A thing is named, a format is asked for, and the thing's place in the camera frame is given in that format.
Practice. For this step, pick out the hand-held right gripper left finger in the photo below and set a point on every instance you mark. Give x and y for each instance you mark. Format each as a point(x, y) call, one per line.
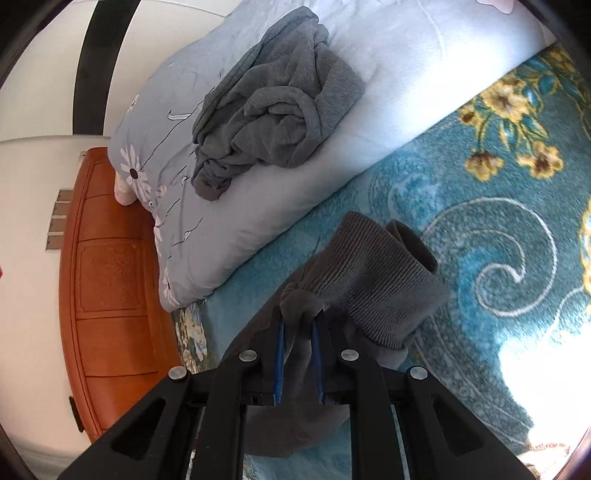
point(279, 364)

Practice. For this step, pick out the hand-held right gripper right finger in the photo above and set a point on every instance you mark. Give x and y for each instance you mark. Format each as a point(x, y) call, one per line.
point(318, 364)

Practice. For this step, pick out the teal floral blanket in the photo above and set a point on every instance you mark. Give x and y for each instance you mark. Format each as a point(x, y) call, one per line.
point(461, 258)

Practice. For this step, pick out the grey ribbed-cuff sweater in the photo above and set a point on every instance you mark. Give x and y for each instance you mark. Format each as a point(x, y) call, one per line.
point(369, 286)

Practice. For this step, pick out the light blue floral pillow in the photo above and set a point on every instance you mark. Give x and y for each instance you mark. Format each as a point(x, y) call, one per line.
point(286, 115)

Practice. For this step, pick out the wall switch panel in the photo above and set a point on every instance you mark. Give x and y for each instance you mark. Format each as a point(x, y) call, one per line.
point(57, 219)

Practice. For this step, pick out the pink pillow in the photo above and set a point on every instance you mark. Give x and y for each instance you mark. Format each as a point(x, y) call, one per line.
point(123, 189)

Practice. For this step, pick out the wooden headboard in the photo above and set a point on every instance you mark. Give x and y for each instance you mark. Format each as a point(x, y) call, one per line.
point(111, 286)

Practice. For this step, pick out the crumpled grey sweater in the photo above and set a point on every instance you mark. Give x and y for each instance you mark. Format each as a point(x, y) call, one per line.
point(272, 115)

